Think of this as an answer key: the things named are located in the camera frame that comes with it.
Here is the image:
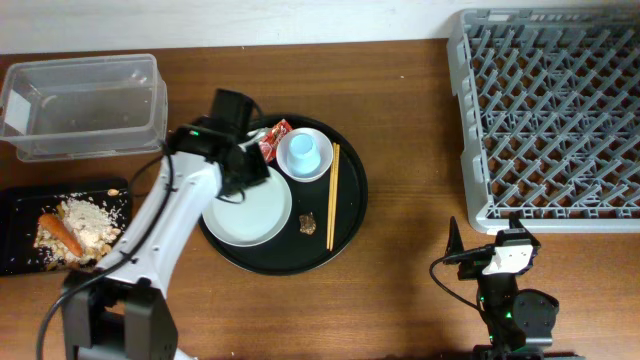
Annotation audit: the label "red snack wrapper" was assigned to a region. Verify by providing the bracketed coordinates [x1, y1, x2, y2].
[258, 119, 293, 163]

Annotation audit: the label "wooden chopstick right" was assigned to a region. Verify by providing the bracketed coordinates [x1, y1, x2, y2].
[333, 143, 340, 248]

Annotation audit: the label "wooden chopstick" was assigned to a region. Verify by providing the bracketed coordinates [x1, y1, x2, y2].
[326, 143, 339, 252]
[333, 143, 340, 248]

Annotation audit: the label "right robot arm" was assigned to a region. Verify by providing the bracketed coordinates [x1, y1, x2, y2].
[429, 213, 579, 360]

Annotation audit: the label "brown walnut shell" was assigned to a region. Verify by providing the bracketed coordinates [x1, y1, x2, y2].
[299, 212, 317, 235]

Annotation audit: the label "white tissue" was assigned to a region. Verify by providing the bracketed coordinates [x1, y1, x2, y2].
[241, 128, 269, 150]

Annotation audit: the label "light blue cup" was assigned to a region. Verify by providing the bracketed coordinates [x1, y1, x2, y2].
[287, 133, 321, 177]

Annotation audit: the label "black rectangular waste tray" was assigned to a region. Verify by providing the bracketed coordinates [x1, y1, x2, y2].
[1, 177, 133, 277]

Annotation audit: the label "round black serving tray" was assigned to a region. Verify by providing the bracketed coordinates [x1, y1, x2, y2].
[199, 114, 368, 276]

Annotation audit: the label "grey round plate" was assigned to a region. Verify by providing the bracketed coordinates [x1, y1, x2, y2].
[202, 167, 292, 247]

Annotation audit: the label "wooden chopstick left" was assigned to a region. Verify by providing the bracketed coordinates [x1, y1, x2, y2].
[326, 143, 339, 252]

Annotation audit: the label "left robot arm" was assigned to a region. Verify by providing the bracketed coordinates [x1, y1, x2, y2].
[50, 89, 269, 359]

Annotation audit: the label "grey dishwasher rack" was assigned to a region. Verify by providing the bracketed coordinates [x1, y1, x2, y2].
[447, 6, 639, 234]

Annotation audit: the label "clear plastic bin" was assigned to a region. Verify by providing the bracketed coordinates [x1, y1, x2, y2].
[1, 54, 168, 162]

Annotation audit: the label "pink bowl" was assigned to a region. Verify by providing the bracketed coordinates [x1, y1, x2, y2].
[276, 128, 332, 183]

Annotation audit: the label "rice and peanut shell scraps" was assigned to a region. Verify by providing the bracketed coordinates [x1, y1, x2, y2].
[33, 188, 126, 271]

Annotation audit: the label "orange carrot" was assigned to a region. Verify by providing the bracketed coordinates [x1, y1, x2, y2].
[38, 214, 84, 257]

